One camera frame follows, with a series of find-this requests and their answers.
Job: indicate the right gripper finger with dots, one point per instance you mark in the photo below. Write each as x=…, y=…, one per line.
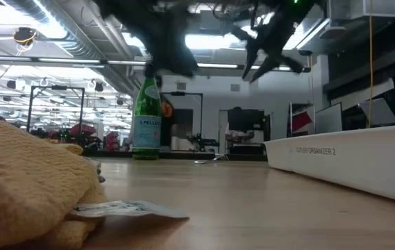
x=266, y=67
x=251, y=59

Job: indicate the silver fork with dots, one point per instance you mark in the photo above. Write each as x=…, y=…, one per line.
x=214, y=159

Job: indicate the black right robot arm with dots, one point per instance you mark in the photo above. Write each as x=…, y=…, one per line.
x=308, y=5

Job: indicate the black background robot arm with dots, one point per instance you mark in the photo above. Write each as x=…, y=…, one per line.
x=202, y=142

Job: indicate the grey ceiling air unit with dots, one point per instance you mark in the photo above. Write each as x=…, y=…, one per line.
x=211, y=22

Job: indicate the black monitor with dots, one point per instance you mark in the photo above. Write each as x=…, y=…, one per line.
x=245, y=119

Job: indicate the red and white panel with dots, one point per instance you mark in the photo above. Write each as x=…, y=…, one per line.
x=301, y=121

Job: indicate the person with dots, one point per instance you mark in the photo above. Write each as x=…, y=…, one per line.
x=166, y=118
x=239, y=135

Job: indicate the green glass water bottle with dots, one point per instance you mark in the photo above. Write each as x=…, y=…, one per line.
x=146, y=118

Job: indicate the white board panel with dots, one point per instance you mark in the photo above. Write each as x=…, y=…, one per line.
x=329, y=119

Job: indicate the long LED light bar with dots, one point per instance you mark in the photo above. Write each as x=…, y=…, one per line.
x=79, y=61

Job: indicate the white box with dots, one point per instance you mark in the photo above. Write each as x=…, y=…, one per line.
x=178, y=143

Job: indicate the red background machine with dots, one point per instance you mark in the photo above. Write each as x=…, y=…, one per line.
x=82, y=130
x=111, y=140

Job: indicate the white cutlery organizer tray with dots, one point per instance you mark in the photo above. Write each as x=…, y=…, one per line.
x=357, y=163

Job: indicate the round black ceiling device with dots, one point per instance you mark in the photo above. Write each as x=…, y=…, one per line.
x=23, y=35

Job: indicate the white paper tag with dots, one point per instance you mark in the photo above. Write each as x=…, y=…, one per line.
x=131, y=208

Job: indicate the yellow cloth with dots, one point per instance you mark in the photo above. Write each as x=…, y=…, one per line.
x=27, y=187

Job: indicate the black rig frame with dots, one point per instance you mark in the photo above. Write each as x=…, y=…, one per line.
x=180, y=93
x=58, y=87

